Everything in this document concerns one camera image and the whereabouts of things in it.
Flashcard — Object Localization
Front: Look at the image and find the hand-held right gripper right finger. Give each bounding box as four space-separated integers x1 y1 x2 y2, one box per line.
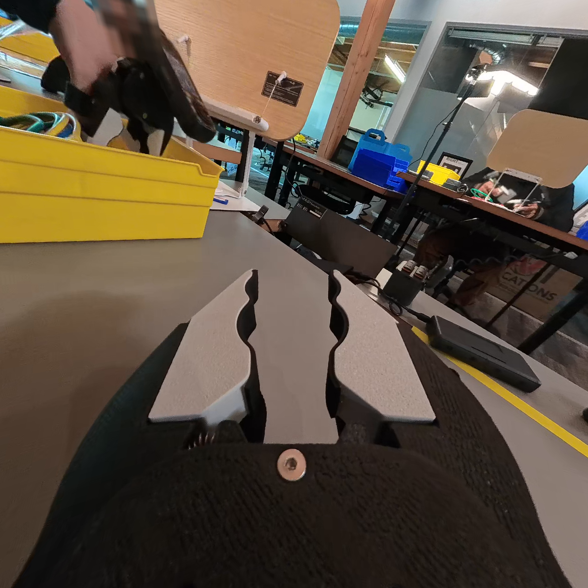
326 269 437 425

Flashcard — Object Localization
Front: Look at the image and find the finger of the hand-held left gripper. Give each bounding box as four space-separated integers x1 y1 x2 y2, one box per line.
125 115 174 156

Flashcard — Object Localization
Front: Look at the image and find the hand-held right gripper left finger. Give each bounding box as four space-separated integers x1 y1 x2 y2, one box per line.
148 269 267 425

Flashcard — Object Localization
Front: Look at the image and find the yellow plastic bin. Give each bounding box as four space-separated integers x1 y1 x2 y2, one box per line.
0 18 82 121
0 125 225 244

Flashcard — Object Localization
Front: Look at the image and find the blue ethernet cable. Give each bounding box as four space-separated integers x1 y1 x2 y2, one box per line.
41 112 76 138

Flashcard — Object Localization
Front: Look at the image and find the green ethernet cable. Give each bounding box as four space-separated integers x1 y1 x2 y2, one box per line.
0 112 51 135

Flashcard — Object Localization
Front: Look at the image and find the person's left hand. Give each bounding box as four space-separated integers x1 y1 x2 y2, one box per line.
48 2 121 92

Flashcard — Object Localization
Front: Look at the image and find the large wooden screen board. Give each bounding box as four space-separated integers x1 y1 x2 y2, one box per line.
154 0 341 199

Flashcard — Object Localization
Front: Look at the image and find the black battery charger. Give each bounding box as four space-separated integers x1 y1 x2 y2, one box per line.
382 259 430 306

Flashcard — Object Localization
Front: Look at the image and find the white paper sheet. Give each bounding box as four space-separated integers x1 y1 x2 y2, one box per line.
209 178 263 213

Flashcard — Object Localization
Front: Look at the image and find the black power adapter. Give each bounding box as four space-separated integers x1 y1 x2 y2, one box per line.
425 315 542 393

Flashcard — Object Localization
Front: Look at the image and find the yellow tape strip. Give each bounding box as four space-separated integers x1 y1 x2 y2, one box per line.
411 325 588 458

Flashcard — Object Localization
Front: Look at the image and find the grey equipment case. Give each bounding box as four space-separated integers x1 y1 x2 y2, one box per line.
285 195 398 276

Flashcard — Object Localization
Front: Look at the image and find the brown wooden desk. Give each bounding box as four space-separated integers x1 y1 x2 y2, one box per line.
397 171 588 354
264 138 407 239

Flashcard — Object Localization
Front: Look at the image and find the cardboard box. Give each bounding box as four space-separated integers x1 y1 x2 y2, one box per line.
487 255 582 322

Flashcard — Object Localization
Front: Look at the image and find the blue plastic bins stack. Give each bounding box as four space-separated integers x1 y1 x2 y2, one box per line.
348 129 413 194

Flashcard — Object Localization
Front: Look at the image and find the small yellow bin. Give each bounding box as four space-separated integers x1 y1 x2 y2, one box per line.
416 160 461 185

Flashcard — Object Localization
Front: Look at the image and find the framed tag sign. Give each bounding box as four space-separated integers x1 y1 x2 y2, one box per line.
435 152 474 181

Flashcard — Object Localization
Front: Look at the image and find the small wooden screen board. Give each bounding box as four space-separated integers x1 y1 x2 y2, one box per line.
486 109 588 203

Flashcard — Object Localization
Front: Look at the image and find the black light stand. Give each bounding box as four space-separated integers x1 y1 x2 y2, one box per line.
395 63 494 258

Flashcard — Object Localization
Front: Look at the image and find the black fabric panel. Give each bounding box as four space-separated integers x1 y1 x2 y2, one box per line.
535 37 588 134

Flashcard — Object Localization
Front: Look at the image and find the wooden post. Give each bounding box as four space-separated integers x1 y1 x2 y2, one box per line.
317 0 396 159

